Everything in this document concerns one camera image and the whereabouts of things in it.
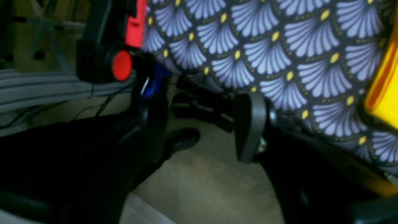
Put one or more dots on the red black table clamp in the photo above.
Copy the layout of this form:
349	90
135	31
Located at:
113	28

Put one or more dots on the grey aluminium frame rail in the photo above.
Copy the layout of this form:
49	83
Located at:
22	90

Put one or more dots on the blue fan-patterned tablecloth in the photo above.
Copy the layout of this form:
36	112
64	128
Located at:
314	59

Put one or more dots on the yellow T-shirt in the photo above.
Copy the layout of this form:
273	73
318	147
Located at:
380	104

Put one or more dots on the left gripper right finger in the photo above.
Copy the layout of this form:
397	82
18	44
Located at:
315	183

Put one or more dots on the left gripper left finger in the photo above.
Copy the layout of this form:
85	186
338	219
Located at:
81	172

